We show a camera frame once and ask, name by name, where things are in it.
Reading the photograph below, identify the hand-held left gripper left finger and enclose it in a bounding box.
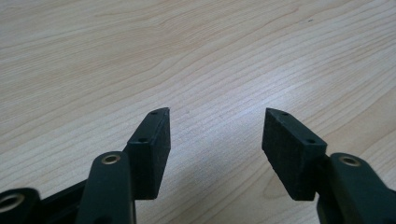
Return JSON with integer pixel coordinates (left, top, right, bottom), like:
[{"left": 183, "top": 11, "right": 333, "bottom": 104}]
[{"left": 122, "top": 106, "right": 172, "bottom": 201}]

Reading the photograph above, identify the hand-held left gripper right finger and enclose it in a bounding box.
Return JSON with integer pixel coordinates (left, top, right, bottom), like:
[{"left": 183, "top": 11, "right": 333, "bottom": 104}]
[{"left": 262, "top": 107, "right": 331, "bottom": 202}]

